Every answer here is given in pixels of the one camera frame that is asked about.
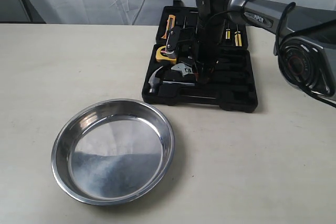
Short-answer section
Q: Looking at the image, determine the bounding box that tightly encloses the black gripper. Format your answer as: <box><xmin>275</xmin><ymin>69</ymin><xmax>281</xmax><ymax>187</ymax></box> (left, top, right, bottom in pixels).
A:
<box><xmin>194</xmin><ymin>19</ymin><xmax>223</xmax><ymax>84</ymax></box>

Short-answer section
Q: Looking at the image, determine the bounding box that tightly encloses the adjustable wrench black handle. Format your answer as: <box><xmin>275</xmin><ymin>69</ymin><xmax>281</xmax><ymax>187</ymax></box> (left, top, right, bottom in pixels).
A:
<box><xmin>171</xmin><ymin>63</ymin><xmax>198</xmax><ymax>82</ymax></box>

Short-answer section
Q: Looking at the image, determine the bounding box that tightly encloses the black plastic tool case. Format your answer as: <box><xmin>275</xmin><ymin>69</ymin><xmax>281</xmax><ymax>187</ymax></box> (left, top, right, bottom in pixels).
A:
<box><xmin>142</xmin><ymin>0</ymin><xmax>258</xmax><ymax>113</ymax></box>

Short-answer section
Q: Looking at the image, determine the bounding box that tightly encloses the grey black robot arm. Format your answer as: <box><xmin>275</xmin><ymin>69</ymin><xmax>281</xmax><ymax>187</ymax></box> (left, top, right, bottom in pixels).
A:
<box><xmin>196</xmin><ymin>0</ymin><xmax>335</xmax><ymax>106</ymax></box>

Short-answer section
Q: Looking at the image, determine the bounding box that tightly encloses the yellow tape measure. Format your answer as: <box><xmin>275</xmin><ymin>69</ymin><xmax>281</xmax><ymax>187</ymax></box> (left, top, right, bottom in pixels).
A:
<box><xmin>155</xmin><ymin>46</ymin><xmax>177</xmax><ymax>65</ymax></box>

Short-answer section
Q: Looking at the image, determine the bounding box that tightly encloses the steel claw hammer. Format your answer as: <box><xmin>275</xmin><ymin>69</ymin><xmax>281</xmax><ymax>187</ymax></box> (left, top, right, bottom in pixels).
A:
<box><xmin>148</xmin><ymin>66</ymin><xmax>195</xmax><ymax>93</ymax></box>

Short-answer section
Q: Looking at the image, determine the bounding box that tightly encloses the yellow black screwdriver left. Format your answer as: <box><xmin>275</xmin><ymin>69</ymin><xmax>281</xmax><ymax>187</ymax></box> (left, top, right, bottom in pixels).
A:
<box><xmin>225</xmin><ymin>23</ymin><xmax>231</xmax><ymax>41</ymax></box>

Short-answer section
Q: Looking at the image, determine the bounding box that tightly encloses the yellow black screwdriver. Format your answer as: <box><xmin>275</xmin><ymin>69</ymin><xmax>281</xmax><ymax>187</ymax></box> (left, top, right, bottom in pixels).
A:
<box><xmin>235</xmin><ymin>24</ymin><xmax>243</xmax><ymax>47</ymax></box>
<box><xmin>225</xmin><ymin>23</ymin><xmax>231</xmax><ymax>41</ymax></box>

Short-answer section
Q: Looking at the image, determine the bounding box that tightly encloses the yellow black screwdriver right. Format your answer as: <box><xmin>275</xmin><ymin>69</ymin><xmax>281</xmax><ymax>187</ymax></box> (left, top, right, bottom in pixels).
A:
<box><xmin>235</xmin><ymin>24</ymin><xmax>243</xmax><ymax>47</ymax></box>

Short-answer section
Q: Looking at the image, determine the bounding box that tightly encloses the yellow utility knife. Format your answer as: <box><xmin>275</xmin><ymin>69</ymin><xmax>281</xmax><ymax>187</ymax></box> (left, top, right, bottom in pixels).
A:
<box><xmin>161</xmin><ymin>14</ymin><xmax>176</xmax><ymax>39</ymax></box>

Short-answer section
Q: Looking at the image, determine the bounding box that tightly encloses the round stainless steel tray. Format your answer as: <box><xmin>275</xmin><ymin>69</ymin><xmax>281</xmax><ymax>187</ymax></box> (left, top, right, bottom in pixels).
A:
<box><xmin>51</xmin><ymin>99</ymin><xmax>175</xmax><ymax>206</ymax></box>

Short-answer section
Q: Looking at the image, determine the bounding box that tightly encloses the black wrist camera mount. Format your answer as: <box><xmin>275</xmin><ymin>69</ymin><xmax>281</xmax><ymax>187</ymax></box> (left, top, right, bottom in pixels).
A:
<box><xmin>165</xmin><ymin>26</ymin><xmax>195</xmax><ymax>59</ymax></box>

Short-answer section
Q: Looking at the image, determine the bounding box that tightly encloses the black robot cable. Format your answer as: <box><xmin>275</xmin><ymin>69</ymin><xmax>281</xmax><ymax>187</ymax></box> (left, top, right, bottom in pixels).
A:
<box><xmin>203</xmin><ymin>0</ymin><xmax>336</xmax><ymax>109</ymax></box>

